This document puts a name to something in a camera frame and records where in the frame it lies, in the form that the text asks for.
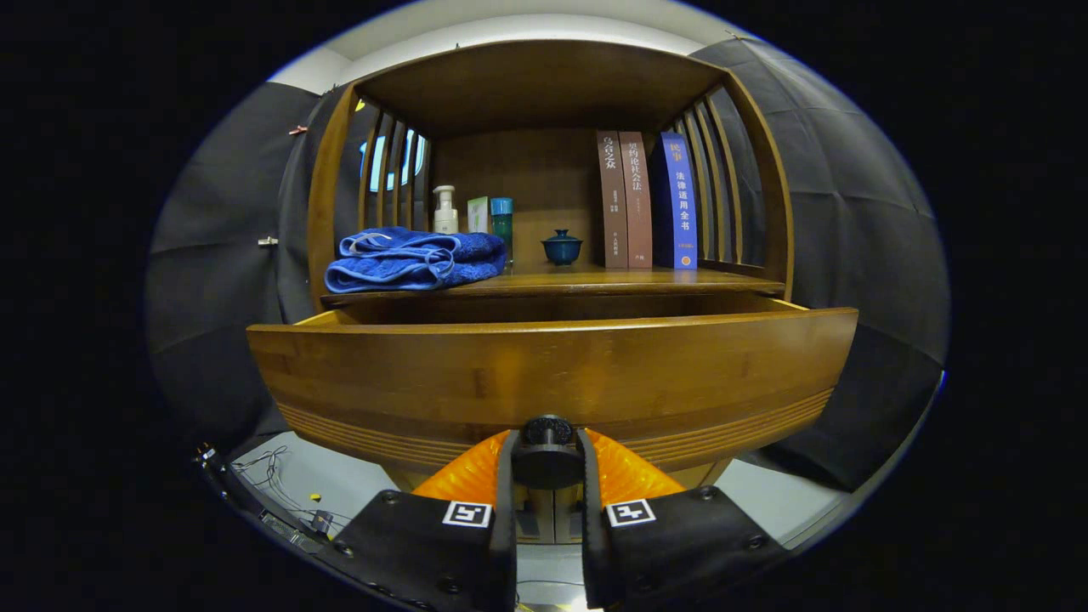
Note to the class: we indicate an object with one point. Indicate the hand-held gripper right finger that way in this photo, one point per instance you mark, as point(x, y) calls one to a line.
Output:
point(592, 544)

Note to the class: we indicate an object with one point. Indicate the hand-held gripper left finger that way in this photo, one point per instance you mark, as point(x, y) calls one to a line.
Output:
point(506, 544)

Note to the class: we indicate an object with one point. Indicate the wooden drawer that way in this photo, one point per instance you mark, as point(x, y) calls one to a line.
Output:
point(552, 374)

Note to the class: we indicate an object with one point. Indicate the wooden cabinet door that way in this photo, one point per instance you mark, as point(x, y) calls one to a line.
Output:
point(529, 523)
point(571, 523)

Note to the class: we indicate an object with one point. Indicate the wooden countertop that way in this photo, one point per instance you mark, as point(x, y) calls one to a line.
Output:
point(578, 280)

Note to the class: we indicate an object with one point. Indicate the wooden cabinet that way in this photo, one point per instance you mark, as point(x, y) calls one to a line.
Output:
point(544, 85)

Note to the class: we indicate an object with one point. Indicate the blue towel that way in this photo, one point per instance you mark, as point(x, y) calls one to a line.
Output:
point(408, 268)

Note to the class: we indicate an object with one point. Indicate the dark blue lidded teacup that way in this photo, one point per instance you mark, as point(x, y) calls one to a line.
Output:
point(562, 249)

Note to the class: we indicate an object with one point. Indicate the blue-capped clear bottle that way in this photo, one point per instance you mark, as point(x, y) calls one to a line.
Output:
point(501, 221)

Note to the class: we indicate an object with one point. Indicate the green white tube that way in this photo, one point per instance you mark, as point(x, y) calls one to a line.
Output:
point(478, 217)

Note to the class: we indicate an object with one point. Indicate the white pump bottle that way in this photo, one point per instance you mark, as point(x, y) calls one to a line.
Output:
point(445, 219)

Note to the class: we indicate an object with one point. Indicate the dark brown book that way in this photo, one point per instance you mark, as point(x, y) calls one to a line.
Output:
point(612, 204)

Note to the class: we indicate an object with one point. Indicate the light brown book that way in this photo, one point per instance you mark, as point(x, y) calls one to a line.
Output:
point(637, 204)

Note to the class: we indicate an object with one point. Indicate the blue book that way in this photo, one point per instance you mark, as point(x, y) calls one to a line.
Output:
point(680, 204)

